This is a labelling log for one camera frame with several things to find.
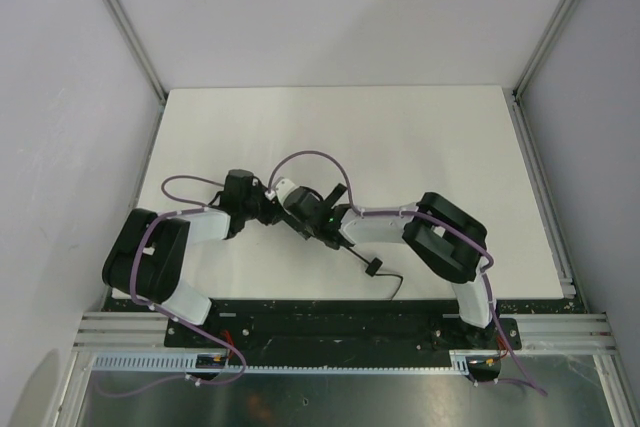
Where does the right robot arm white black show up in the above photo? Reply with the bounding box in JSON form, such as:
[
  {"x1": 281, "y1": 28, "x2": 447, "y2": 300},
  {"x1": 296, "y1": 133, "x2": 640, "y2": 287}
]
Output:
[{"x1": 274, "y1": 178, "x2": 496, "y2": 330}]

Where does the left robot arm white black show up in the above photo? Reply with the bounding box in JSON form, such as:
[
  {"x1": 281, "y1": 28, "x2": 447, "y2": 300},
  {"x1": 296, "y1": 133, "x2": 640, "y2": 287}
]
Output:
[{"x1": 102, "y1": 169, "x2": 285, "y2": 326}]

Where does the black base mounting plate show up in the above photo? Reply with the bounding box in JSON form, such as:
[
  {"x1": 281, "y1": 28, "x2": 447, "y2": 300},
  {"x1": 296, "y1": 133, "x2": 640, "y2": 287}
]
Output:
[{"x1": 102, "y1": 296, "x2": 591, "y2": 351}]

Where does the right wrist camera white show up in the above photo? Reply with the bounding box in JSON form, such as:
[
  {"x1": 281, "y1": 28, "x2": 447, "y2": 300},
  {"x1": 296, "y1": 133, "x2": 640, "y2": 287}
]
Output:
[{"x1": 265, "y1": 177, "x2": 298, "y2": 207}]

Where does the left aluminium table rail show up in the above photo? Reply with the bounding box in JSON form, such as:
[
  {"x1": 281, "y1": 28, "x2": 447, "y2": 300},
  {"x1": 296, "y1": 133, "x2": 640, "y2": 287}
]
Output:
[{"x1": 126, "y1": 101, "x2": 166, "y2": 215}]

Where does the slotted grey cable duct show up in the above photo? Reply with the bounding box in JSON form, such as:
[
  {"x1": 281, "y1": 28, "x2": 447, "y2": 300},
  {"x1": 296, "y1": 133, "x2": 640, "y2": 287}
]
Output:
[{"x1": 93, "y1": 352, "x2": 500, "y2": 375}]

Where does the left aluminium frame post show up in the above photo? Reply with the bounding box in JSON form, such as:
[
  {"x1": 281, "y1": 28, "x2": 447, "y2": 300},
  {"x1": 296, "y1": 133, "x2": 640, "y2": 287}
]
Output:
[{"x1": 102, "y1": 0, "x2": 168, "y2": 105}]

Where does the aluminium frame post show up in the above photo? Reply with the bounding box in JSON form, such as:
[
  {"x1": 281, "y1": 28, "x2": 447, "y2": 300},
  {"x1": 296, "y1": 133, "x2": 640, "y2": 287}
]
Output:
[
  {"x1": 512, "y1": 0, "x2": 581, "y2": 101},
  {"x1": 102, "y1": 0, "x2": 168, "y2": 105}
]

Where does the right aluminium frame post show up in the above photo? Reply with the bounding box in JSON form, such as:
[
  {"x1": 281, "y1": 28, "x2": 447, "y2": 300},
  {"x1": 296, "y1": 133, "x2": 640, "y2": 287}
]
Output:
[{"x1": 512, "y1": 0, "x2": 581, "y2": 101}]

